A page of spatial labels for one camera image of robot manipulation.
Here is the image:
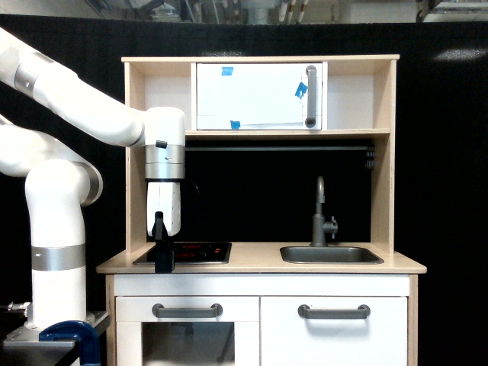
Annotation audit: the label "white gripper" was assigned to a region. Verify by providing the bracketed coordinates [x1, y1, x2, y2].
[146, 181, 181, 273]

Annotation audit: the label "white cabinet door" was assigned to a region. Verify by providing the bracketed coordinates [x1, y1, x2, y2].
[261, 297, 408, 365]

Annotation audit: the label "grey cabinet door handle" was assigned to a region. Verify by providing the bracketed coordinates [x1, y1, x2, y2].
[297, 304, 371, 319]

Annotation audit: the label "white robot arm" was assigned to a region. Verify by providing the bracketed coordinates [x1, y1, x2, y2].
[1, 31, 185, 330]

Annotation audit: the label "white oven door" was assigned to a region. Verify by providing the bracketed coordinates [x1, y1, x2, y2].
[116, 297, 261, 365]

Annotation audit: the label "white microwave door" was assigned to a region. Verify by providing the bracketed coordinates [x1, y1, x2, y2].
[196, 62, 328, 130]

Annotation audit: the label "black toy stovetop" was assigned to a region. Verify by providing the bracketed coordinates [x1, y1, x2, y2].
[132, 242, 233, 265]

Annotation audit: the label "blue C-clamp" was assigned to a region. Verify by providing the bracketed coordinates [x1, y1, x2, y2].
[38, 320, 101, 366]

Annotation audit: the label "blue tape bottom piece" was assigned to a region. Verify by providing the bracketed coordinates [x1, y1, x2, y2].
[230, 120, 241, 130]

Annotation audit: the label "blue tape piece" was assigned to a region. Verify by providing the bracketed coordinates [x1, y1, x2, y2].
[230, 120, 241, 130]
[295, 82, 308, 99]
[221, 66, 234, 76]

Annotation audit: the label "grey toy sink basin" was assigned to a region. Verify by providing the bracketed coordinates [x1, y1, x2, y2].
[280, 246, 384, 265]

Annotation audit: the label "grey toy faucet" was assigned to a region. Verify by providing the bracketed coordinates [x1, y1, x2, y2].
[310, 176, 338, 247]

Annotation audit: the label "blue tape top piece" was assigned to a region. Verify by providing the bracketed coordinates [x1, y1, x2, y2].
[221, 66, 234, 76]

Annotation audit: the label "blue tape right piece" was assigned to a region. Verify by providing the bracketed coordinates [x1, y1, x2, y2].
[295, 82, 308, 99]

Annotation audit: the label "grey oven door handle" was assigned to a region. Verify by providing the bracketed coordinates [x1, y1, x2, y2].
[152, 303, 223, 319]

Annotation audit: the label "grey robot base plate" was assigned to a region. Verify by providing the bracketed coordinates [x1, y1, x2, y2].
[3, 311, 111, 348]

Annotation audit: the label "wooden toy kitchen frame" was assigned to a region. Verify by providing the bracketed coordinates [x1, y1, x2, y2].
[98, 54, 426, 365]

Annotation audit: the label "grey rail hooks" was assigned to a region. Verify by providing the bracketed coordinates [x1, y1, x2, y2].
[365, 146, 375, 170]

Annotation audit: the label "grey microwave door handle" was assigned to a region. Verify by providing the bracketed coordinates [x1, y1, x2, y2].
[305, 65, 317, 128]

